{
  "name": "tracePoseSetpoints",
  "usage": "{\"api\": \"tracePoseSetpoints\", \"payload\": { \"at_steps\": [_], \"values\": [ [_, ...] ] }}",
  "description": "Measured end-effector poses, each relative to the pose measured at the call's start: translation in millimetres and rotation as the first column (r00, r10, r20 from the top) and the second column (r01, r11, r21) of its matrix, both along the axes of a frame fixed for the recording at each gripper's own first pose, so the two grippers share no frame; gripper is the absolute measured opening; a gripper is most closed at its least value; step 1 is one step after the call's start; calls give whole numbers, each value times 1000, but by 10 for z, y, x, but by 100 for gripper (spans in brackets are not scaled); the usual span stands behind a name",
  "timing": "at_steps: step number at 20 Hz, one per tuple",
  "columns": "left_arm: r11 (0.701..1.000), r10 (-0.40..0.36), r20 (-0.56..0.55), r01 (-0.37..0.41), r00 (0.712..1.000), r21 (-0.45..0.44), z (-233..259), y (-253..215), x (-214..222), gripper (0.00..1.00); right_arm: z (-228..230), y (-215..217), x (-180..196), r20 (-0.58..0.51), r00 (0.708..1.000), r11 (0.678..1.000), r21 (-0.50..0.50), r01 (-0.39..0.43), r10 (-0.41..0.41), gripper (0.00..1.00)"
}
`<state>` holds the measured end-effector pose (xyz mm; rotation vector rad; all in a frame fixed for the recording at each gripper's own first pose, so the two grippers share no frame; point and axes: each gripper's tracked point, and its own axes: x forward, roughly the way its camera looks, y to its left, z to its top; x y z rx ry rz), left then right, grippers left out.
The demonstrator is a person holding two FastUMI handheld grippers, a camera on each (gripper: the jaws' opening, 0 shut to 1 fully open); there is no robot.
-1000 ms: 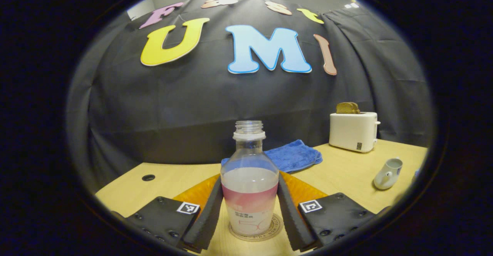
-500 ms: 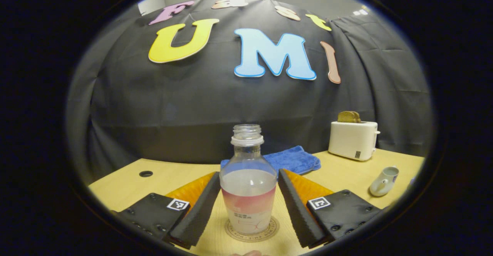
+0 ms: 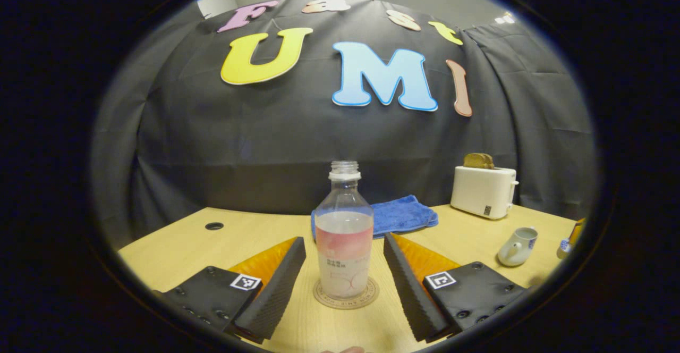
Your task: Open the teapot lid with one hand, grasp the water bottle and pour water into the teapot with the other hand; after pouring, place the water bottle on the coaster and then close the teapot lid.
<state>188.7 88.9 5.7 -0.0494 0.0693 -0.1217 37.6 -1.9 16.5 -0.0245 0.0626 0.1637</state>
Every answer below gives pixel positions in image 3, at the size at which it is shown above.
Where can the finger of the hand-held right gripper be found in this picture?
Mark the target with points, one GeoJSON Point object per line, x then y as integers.
{"type": "Point", "coordinates": [578, 230]}

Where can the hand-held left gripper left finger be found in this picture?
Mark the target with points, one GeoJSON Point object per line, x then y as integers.
{"type": "Point", "coordinates": [276, 294]}

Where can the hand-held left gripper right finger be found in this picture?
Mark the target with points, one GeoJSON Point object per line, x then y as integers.
{"type": "Point", "coordinates": [406, 289]}

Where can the round beige coaster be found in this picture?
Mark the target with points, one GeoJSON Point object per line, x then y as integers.
{"type": "Point", "coordinates": [345, 302]}

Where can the white blue-flower teacup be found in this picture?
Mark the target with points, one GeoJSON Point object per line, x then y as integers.
{"type": "Point", "coordinates": [515, 249]}

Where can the clear plastic water bottle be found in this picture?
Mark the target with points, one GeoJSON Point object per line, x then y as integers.
{"type": "Point", "coordinates": [344, 246]}

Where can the blue towel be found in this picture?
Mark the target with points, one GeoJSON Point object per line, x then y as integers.
{"type": "Point", "coordinates": [404, 216]}

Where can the white toaster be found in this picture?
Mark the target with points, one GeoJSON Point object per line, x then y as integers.
{"type": "Point", "coordinates": [481, 191]}

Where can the brown toast slices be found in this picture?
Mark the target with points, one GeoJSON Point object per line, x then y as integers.
{"type": "Point", "coordinates": [478, 161]}

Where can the black backdrop cloth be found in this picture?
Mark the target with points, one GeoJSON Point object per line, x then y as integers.
{"type": "Point", "coordinates": [265, 145]}

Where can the ceiling light panel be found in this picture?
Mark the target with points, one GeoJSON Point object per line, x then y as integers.
{"type": "Point", "coordinates": [504, 18]}

